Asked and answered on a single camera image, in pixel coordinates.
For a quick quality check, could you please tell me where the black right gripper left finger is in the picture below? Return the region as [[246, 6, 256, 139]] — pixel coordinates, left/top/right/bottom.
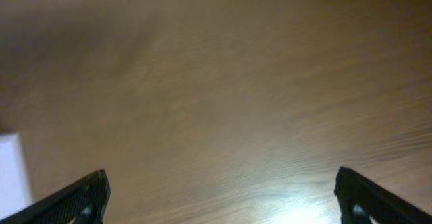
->
[[1, 169, 111, 224]]

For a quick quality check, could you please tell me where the pink open cardboard box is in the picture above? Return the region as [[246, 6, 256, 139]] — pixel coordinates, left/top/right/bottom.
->
[[0, 134, 34, 219]]

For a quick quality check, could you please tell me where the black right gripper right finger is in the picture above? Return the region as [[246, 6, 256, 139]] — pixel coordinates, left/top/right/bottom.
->
[[334, 167, 431, 224]]

